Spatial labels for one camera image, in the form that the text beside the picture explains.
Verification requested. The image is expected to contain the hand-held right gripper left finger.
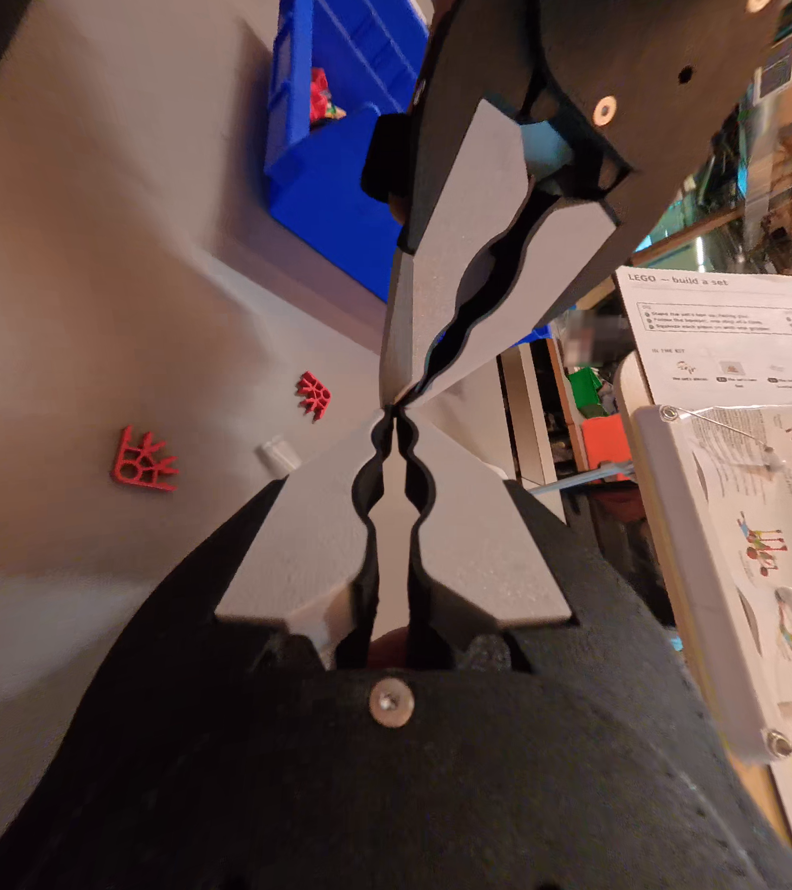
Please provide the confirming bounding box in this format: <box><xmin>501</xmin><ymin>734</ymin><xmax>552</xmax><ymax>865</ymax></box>
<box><xmin>214</xmin><ymin>407</ymin><xmax>396</xmax><ymax>670</ymax></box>

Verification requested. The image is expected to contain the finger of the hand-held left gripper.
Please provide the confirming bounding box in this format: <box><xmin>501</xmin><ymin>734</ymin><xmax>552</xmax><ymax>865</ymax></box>
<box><xmin>403</xmin><ymin>198</ymin><xmax>620</xmax><ymax>407</ymax></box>
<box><xmin>378</xmin><ymin>99</ymin><xmax>532</xmax><ymax>407</ymax></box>

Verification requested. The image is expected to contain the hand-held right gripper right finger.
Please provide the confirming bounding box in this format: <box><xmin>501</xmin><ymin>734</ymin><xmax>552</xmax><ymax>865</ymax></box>
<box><xmin>396</xmin><ymin>409</ymin><xmax>573</xmax><ymax>670</ymax></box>

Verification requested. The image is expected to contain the white plastic rod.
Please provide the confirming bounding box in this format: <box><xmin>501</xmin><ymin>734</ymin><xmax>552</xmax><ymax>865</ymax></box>
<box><xmin>257</xmin><ymin>436</ymin><xmax>301</xmax><ymax>477</ymax></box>

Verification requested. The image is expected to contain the blue plastic bin white tag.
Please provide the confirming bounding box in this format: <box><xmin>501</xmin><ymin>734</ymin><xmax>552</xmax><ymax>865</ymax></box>
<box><xmin>264</xmin><ymin>0</ymin><xmax>432</xmax><ymax>303</ymax></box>

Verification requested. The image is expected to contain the red fan connector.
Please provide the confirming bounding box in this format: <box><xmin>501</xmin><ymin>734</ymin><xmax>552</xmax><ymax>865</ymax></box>
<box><xmin>109</xmin><ymin>426</ymin><xmax>180</xmax><ymax>492</ymax></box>
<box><xmin>295</xmin><ymin>370</ymin><xmax>333</xmax><ymax>423</ymax></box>

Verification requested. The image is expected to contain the pile of colourful construction pieces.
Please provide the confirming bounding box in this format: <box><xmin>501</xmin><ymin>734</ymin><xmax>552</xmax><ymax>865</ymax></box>
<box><xmin>309</xmin><ymin>67</ymin><xmax>347</xmax><ymax>126</ymax></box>

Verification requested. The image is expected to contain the green storage bin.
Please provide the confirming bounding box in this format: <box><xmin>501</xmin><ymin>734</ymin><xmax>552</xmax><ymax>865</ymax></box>
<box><xmin>568</xmin><ymin>367</ymin><xmax>609</xmax><ymax>418</ymax></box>

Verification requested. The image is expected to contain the printed instruction sheet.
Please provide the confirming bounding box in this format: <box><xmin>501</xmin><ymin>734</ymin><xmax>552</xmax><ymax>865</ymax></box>
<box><xmin>615</xmin><ymin>266</ymin><xmax>792</xmax><ymax>890</ymax></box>

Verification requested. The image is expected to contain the white document stand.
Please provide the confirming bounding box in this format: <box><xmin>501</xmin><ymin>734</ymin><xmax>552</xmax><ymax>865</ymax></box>
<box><xmin>527</xmin><ymin>351</ymin><xmax>792</xmax><ymax>766</ymax></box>

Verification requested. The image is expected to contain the laminated picture card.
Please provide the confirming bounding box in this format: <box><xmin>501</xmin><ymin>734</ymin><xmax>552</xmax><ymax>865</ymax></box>
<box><xmin>681</xmin><ymin>407</ymin><xmax>792</xmax><ymax>703</ymax></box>

